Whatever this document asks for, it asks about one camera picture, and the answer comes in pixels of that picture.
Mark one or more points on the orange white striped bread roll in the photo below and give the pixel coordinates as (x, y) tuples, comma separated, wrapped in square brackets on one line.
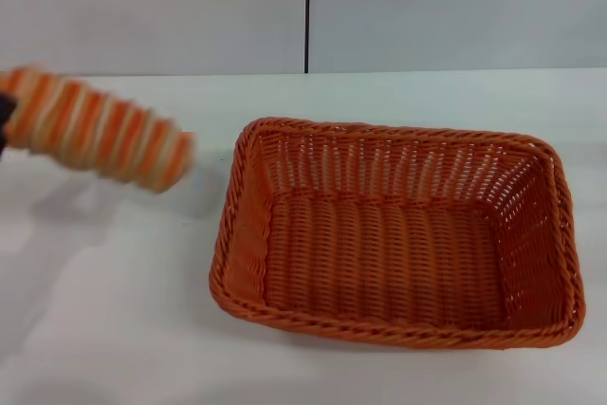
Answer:
[(99, 132)]

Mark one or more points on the black wall panel seam strip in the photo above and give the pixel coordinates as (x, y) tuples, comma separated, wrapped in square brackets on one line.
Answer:
[(306, 11)]

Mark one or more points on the orange woven plastic basket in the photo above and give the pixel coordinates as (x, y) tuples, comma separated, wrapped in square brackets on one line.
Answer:
[(393, 253)]

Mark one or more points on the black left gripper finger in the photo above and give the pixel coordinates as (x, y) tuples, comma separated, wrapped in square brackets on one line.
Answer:
[(5, 115)]

